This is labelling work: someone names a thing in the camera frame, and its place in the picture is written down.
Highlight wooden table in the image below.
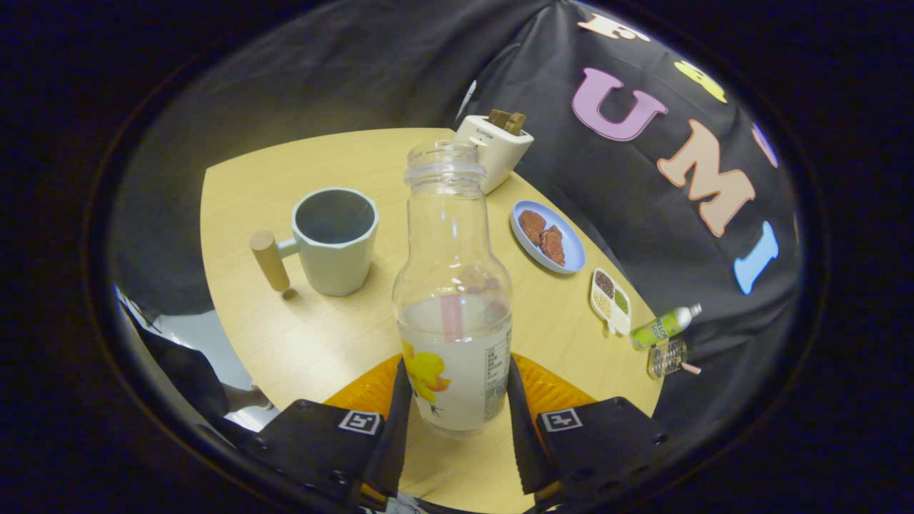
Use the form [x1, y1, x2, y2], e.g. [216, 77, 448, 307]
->
[200, 127, 665, 514]

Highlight small clear glass container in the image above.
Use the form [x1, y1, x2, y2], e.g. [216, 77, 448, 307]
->
[647, 339, 702, 379]

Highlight brown toast slices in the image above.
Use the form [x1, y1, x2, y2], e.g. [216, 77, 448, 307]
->
[488, 109, 527, 136]

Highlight white toaster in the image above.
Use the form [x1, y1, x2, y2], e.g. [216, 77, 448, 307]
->
[455, 114, 535, 195]

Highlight black backdrop cloth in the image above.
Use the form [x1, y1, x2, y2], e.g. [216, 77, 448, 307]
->
[107, 0, 804, 429]

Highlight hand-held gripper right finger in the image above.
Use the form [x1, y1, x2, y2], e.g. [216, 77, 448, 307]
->
[506, 353, 669, 510]

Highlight small green bottle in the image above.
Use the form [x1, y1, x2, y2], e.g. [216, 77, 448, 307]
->
[631, 303, 703, 351]

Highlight white divided spice dish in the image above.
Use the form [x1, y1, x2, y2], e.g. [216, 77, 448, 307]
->
[590, 268, 633, 336]

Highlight grey cup with wooden handle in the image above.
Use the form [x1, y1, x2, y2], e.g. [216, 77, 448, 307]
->
[250, 187, 380, 298]

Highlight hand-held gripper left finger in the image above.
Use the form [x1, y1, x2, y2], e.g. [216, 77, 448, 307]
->
[238, 354, 413, 510]

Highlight blue plate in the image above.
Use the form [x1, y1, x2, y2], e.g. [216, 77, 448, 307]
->
[510, 200, 587, 275]

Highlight clear glass juice bottle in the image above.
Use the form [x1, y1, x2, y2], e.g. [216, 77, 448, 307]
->
[391, 139, 513, 438]

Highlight brown food piece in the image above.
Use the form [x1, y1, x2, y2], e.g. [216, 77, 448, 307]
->
[539, 226, 566, 267]
[518, 210, 547, 246]

